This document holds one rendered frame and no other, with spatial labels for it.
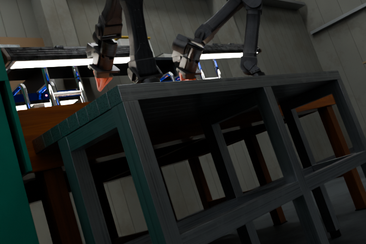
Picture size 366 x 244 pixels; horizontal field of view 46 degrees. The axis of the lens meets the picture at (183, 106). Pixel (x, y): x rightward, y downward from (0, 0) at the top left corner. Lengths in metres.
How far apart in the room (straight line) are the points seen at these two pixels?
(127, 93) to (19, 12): 3.78
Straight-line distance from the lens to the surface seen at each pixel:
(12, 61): 1.72
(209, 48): 2.40
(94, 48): 1.64
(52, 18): 4.62
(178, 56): 1.88
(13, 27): 4.57
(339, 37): 9.20
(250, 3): 1.81
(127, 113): 0.95
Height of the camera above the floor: 0.42
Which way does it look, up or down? 10 degrees up
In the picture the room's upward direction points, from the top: 18 degrees counter-clockwise
